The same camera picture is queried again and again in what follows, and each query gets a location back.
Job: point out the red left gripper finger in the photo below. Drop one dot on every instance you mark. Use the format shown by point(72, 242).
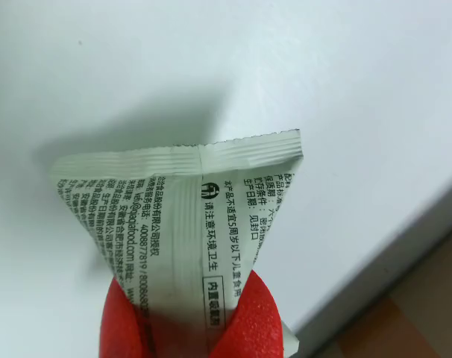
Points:
point(254, 324)
point(123, 328)

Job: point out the white printed snack packet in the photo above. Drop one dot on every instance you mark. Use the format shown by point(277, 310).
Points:
point(181, 209)

